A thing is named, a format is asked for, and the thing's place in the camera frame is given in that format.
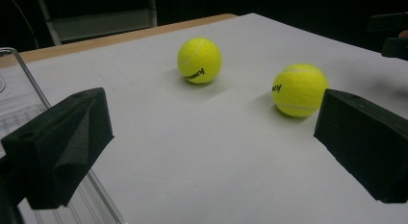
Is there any thin dark cable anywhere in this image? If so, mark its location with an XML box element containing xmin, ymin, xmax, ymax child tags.
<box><xmin>5</xmin><ymin>0</ymin><xmax>40</xmax><ymax>51</ymax></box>

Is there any grey metal stand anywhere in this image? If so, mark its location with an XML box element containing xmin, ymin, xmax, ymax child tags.
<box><xmin>35</xmin><ymin>0</ymin><xmax>159</xmax><ymax>46</ymax></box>

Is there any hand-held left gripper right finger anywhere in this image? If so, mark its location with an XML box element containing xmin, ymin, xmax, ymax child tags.
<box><xmin>313</xmin><ymin>87</ymin><xmax>408</xmax><ymax>204</ymax></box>

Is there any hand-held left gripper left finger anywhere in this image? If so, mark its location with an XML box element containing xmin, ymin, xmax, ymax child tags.
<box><xmin>0</xmin><ymin>87</ymin><xmax>115</xmax><ymax>211</ymax></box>

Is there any yellow tennis ball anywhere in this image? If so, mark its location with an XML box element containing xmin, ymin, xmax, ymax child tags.
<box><xmin>176</xmin><ymin>37</ymin><xmax>223</xmax><ymax>85</ymax></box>
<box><xmin>271</xmin><ymin>62</ymin><xmax>330</xmax><ymax>118</ymax></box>

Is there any clear plastic container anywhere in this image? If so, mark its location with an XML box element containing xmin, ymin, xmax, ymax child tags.
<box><xmin>0</xmin><ymin>47</ymin><xmax>127</xmax><ymax>224</ymax></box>

